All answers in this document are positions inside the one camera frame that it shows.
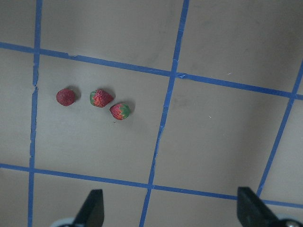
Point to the plain red strawberry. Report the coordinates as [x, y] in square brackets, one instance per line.
[65, 97]

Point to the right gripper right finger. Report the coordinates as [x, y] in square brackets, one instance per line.
[252, 212]

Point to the strawberry with green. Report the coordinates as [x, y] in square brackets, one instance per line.
[100, 98]
[120, 111]

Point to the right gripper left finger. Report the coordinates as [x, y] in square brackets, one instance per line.
[91, 213]

